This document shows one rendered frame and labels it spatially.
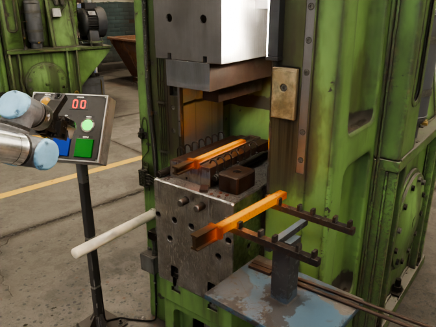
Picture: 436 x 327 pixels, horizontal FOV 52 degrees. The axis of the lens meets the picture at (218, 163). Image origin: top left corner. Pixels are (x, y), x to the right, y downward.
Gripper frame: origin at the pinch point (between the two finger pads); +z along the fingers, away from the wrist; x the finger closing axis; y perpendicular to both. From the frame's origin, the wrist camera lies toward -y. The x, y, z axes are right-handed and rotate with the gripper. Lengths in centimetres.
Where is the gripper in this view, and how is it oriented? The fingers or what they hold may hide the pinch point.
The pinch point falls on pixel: (72, 126)
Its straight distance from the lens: 177.8
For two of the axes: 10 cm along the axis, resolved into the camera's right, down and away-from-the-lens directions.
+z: 1.8, 1.7, 9.7
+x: 9.8, 0.7, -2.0
